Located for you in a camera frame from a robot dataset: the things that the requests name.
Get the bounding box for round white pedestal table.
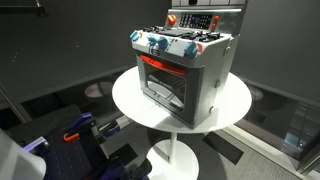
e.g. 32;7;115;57
111;65;253;180

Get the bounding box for grey white toy kitchen stove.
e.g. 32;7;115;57
129;0;249;130

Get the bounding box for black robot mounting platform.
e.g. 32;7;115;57
6;103;153;180

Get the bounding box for orange oven door handle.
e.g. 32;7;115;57
139;54;188;77

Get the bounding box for blue and orange object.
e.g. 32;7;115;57
183;41;200;59

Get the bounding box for grey toy oven door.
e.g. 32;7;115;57
135;53;205;130

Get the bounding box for purple clamp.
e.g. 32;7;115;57
99;159;135;180
67;112;95;133
99;119;121;138

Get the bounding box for oven wire rack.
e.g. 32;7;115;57
146;70;187;95

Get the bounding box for black burner grate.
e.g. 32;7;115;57
142;25;164;34
194;31;222;44

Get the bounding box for orange clamp lever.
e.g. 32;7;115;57
62;132;81;143

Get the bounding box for dark keypad display panel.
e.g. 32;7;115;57
178;13;214;31

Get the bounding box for blue stove knob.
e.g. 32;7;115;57
157;36;170;51
147;34;160;47
129;29;141;42

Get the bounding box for grey metal frame bar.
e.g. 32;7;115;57
0;82;33;125

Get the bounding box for black ribbed griddle plate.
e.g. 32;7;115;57
159;28;195;38

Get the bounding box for round background table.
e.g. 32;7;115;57
83;81;115;99

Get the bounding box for large orange dial knob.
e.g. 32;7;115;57
166;14;178;27

